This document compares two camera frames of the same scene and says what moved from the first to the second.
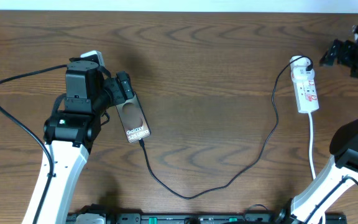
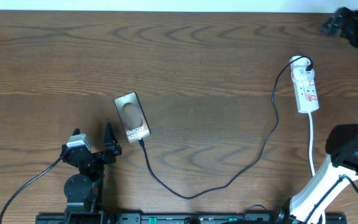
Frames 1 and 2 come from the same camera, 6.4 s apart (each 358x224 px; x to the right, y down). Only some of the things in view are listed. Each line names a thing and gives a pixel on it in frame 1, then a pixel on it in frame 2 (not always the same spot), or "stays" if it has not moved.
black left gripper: [119, 94] to [110, 147]
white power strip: [306, 94] stays
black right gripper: [347, 46] to [353, 17]
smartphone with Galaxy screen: [133, 119] stays
